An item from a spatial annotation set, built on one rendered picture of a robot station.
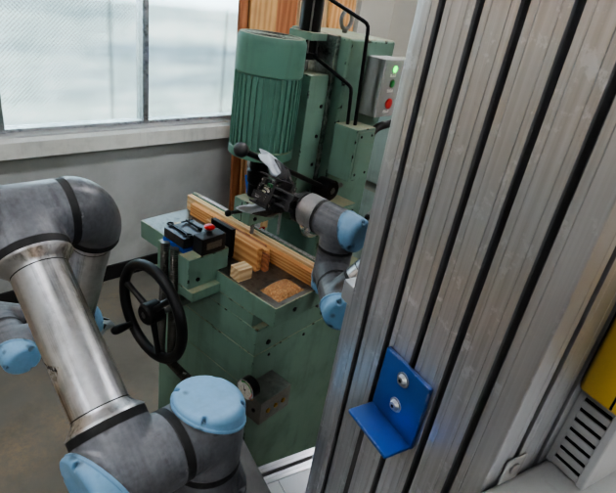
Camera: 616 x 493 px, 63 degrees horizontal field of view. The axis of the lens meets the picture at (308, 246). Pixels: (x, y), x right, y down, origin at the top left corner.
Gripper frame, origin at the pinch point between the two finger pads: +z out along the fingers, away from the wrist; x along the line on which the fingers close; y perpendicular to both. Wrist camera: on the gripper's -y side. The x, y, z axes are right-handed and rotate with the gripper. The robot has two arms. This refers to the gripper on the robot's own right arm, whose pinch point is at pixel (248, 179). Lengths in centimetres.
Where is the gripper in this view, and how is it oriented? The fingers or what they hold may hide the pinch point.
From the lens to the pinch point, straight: 123.5
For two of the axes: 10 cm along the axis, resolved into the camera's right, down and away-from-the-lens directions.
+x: -3.9, 9.1, 1.6
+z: -7.4, -4.1, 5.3
